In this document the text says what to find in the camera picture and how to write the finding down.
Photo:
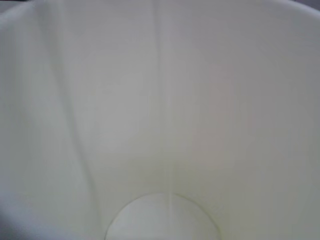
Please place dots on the white paper cup green logo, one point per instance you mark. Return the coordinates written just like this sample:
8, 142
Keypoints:
160, 119

